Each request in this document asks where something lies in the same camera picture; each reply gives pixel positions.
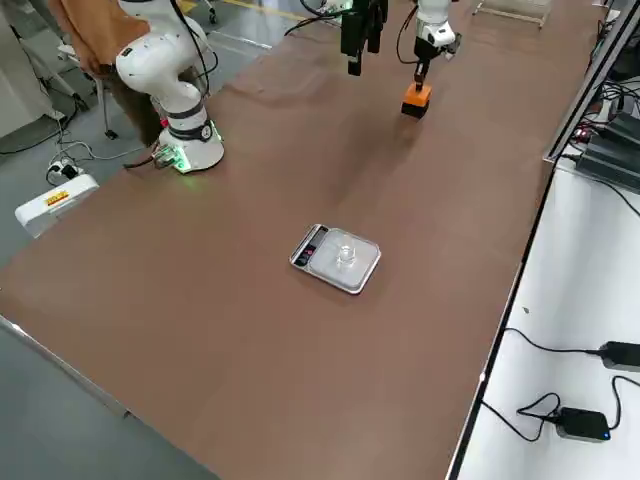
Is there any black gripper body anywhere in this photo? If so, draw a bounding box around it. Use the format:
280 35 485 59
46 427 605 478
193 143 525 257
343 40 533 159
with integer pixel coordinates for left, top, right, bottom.
413 35 437 65
341 0 389 24

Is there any orange button box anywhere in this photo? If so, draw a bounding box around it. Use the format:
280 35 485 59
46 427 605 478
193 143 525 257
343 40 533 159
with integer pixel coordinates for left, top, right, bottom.
404 81 435 107

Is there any clear measuring cup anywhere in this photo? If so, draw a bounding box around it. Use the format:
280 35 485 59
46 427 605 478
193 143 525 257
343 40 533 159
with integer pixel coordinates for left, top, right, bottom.
333 239 359 269

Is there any black button box base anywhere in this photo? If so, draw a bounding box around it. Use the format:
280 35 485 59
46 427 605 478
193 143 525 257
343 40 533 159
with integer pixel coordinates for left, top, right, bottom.
400 98 432 121

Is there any white electronic scale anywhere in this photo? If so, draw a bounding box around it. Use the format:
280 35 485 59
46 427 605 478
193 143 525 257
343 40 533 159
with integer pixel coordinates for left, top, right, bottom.
288 223 383 297

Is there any white control box yellow label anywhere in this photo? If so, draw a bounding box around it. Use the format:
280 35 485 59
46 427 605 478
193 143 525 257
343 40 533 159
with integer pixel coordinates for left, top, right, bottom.
13 173 102 239

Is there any black power supply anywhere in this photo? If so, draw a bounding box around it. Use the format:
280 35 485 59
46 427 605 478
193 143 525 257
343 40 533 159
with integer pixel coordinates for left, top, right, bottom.
573 130 640 195
602 110 640 147

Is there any person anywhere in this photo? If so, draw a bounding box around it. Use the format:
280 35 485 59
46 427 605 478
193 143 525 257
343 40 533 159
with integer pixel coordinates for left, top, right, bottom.
44 0 156 149

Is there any white power strip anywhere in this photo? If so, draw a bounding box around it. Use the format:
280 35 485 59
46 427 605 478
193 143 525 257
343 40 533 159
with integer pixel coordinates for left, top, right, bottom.
46 158 85 185

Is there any black power adapter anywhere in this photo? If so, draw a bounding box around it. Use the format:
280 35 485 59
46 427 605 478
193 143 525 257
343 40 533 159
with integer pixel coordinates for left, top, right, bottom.
598 340 640 373

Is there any black adapter blue light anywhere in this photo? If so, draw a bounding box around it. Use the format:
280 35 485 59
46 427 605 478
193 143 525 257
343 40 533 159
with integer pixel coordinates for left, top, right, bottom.
554 406 613 445

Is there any white wire rack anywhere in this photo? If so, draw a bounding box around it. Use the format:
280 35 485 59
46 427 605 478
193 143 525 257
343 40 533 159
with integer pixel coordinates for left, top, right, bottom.
471 0 555 30

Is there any aluminium frame post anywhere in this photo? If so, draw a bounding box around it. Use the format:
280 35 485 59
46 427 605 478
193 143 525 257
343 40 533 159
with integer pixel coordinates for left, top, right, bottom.
542 0 640 166

